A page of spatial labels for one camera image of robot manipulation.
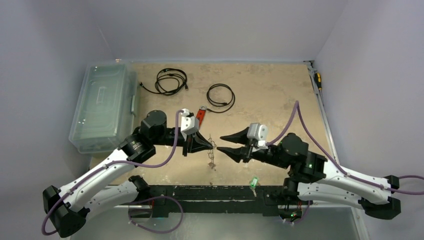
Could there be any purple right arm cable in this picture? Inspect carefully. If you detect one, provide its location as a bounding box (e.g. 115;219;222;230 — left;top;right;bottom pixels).
266;100;424;196

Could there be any small coiled black cable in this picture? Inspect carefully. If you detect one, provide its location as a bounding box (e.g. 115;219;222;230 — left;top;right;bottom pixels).
206;83;236;114

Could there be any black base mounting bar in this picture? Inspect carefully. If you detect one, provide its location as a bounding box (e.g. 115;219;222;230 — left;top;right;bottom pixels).
142;185;308;218

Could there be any yellow black screwdriver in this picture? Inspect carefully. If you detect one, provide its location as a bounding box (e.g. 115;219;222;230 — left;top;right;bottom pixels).
313;72;322;91

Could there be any red handled adjustable wrench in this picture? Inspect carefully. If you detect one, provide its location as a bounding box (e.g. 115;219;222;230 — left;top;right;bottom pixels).
196;105;208;127

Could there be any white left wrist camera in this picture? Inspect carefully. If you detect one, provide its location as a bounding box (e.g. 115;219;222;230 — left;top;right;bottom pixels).
180;108;200;139

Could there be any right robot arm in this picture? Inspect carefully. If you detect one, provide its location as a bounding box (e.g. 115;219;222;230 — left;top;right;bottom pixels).
217;123;401;220

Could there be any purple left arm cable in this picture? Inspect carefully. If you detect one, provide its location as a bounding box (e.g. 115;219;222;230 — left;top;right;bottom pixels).
41;109;185;237

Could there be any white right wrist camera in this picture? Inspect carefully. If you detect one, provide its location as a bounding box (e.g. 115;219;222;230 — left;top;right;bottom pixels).
246;122;269;150

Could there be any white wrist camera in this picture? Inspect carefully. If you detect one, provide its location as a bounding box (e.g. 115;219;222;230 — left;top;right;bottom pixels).
246;122;269;150
180;108;200;139

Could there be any clear plastic storage box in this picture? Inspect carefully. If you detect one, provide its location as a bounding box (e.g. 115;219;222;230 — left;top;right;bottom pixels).
68;62;138;155

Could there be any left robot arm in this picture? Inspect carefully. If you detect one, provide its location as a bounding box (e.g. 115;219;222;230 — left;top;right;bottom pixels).
41;108;213;238

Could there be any large coiled black cable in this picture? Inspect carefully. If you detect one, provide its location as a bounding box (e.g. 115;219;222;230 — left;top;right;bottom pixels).
138;68;190;97

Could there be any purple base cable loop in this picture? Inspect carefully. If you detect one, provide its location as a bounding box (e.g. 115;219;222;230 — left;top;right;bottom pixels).
127;194;185;234

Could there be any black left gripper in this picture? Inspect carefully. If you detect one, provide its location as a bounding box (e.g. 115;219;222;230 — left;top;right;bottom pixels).
152;128;213;157

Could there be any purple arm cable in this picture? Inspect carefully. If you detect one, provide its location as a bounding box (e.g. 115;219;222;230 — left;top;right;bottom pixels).
41;109;185;237
266;100;424;196

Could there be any aluminium frame rail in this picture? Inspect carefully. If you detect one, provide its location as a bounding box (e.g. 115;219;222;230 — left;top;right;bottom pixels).
303;60;370;240

